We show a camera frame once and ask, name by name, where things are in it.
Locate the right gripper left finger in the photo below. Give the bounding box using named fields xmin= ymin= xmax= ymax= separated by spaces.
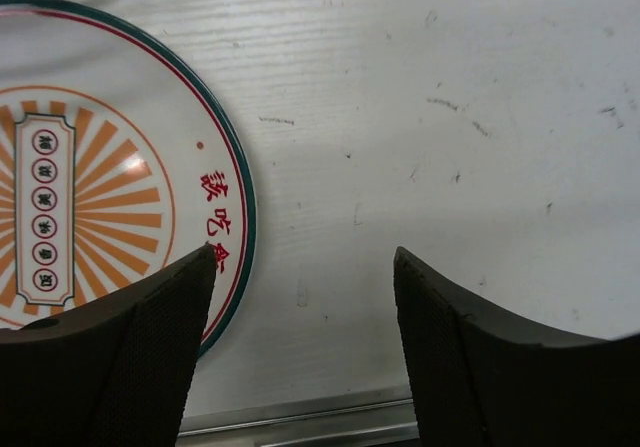
xmin=1 ymin=244 xmax=216 ymax=446

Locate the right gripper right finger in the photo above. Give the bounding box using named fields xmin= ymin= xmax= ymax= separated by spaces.
xmin=393 ymin=248 xmax=639 ymax=446

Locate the orange sunburst plate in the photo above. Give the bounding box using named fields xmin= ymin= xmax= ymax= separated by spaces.
xmin=1 ymin=0 xmax=257 ymax=350

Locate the aluminium table edge rail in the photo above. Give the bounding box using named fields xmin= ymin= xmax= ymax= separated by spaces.
xmin=176 ymin=385 xmax=420 ymax=446

